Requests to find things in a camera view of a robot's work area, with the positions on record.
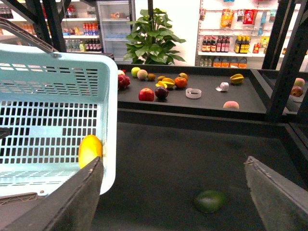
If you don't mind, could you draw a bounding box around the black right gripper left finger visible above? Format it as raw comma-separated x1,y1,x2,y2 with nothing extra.
0,157,103,231

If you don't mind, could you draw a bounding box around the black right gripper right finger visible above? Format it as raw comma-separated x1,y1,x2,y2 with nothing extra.
244,156,308,231

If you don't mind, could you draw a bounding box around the yellow mango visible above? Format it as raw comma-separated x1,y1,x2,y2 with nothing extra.
78,135,103,169

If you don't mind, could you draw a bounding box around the light blue plastic basket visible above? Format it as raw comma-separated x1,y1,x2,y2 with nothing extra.
0,17,118,206

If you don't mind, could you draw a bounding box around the green red mango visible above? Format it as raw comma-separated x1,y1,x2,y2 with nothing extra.
178,73,189,81

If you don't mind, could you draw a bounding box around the dark green avocado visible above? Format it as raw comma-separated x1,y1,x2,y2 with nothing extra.
193,190,227,213

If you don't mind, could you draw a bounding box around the pink peach front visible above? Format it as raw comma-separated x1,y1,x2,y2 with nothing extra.
223,101,240,109

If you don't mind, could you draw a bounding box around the red apple side shelf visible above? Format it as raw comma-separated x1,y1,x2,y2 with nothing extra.
290,86,304,97

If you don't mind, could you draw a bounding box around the pale apple side shelf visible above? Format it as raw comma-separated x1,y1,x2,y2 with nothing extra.
294,77,305,87

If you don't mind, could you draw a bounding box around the small white tape roll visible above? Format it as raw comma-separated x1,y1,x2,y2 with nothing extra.
216,82,229,92

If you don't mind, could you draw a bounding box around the red apple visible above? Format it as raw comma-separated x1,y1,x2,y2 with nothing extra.
139,88,154,102

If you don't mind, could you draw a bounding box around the yellow starfruit far right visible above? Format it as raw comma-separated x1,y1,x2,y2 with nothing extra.
230,74,244,85

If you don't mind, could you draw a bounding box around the yellow starfruit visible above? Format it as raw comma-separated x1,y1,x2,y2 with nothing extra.
230,74,244,85
155,77,175,89

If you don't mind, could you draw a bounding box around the pink dragon fruit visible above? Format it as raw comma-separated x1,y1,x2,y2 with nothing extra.
118,75,130,90

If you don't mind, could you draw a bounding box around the dark purple plum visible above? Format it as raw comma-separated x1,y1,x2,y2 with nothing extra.
154,87,169,100

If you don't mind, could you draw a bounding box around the clear tape roll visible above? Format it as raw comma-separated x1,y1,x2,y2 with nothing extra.
185,88,202,99

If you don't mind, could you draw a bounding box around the green apple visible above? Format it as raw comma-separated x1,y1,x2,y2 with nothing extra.
131,67,140,77

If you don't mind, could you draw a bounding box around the pale pink peach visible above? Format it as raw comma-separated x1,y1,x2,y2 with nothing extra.
137,69,148,80

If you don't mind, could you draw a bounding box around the brown kiwi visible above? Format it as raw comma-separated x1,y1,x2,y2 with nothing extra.
157,76,166,81
147,73,156,81

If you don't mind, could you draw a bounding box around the orange persimmon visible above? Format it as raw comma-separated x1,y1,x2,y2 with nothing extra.
174,77,187,89

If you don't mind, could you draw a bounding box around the green potted plant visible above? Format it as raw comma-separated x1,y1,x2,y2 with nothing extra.
123,8,186,65

